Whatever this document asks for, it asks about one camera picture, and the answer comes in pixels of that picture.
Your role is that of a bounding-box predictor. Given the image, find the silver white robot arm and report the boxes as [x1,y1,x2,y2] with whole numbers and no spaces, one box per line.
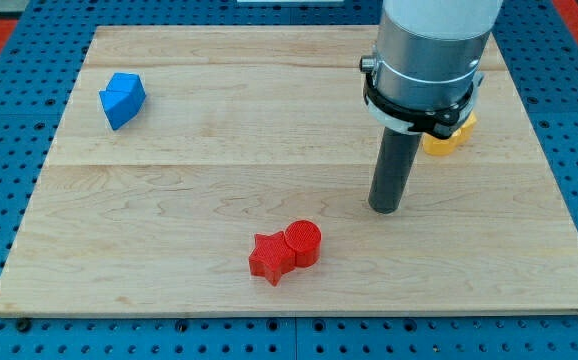
[359,0,502,139]

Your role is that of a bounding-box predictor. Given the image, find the red cylinder block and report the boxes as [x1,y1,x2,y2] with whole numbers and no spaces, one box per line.
[285,220,322,268]

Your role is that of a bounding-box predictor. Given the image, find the red star block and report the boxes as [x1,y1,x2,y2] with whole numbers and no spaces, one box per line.
[248,231,296,286]

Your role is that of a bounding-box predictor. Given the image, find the light wooden board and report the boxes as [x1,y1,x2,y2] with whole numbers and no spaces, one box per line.
[0,26,578,318]

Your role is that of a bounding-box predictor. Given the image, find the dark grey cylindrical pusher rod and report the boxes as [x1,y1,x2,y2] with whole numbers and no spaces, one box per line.
[368,128,421,214]

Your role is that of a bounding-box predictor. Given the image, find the yellow block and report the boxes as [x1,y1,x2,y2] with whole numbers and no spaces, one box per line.
[422,112,478,156]

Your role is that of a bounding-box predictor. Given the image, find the blue triangular block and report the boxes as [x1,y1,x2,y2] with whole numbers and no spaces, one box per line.
[99,90,146,131]

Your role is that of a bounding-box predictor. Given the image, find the blue cube block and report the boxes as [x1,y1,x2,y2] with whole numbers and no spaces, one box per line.
[104,72,146,112]

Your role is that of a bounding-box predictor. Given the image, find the black clamp ring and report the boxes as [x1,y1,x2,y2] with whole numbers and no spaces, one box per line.
[362,74,476,141]

